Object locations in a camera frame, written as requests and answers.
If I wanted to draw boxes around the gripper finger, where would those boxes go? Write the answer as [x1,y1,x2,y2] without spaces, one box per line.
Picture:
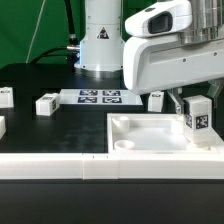
[208,79,224,108]
[168,88,184,115]

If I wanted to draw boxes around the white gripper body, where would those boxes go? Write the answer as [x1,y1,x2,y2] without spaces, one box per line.
[123,35,224,95]

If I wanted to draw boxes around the white square table top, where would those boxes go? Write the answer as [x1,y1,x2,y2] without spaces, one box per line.
[107,113,224,155]

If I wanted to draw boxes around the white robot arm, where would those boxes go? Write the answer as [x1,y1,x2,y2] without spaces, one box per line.
[76,0,224,113]

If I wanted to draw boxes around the white base tag plate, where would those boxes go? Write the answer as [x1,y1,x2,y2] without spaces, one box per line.
[60,89,142,106]

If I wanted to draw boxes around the white U-shaped obstacle fence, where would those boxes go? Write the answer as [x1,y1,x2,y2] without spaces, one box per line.
[0,116,224,181]

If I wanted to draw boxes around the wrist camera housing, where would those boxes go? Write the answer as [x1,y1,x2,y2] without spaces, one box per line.
[125,0,193,38]

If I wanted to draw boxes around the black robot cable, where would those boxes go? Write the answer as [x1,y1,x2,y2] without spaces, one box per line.
[30,0,81,65]

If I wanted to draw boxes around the white thin cable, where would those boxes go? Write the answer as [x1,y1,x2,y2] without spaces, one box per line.
[25,0,47,64]

